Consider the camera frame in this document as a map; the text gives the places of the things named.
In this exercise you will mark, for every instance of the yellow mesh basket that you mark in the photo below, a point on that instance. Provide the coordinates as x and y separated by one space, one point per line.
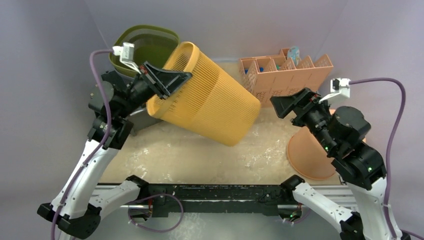
211 103

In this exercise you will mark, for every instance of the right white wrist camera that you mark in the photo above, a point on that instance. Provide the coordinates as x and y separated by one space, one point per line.
339 91

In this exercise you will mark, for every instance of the olive green mesh basket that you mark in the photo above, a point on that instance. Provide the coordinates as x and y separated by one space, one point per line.
152 44

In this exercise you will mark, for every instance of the dark grey plastic bin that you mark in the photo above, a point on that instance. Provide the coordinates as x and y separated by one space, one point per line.
141 120

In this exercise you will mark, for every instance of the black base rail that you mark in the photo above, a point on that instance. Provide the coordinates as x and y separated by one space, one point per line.
264 199

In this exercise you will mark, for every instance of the blue item in crate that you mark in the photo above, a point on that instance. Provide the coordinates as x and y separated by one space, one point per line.
261 69

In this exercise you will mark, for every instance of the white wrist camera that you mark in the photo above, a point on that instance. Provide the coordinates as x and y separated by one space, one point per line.
339 91
126 55

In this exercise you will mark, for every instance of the light blue packet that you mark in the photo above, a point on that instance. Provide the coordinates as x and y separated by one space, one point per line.
293 53

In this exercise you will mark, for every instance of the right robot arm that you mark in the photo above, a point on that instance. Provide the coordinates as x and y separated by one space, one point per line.
341 134

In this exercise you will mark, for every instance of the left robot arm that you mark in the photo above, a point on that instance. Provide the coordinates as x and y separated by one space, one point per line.
75 212

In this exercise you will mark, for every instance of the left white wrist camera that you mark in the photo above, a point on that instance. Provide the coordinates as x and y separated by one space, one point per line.
126 55

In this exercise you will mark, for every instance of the pink perforated organizer crate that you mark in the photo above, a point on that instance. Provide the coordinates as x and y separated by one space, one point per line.
280 76

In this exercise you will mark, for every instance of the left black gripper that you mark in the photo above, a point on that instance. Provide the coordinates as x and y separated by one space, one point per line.
164 82

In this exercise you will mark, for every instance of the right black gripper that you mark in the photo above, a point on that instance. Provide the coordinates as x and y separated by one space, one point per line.
301 108

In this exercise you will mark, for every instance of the large orange plastic bucket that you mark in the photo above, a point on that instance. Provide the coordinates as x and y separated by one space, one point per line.
308 157

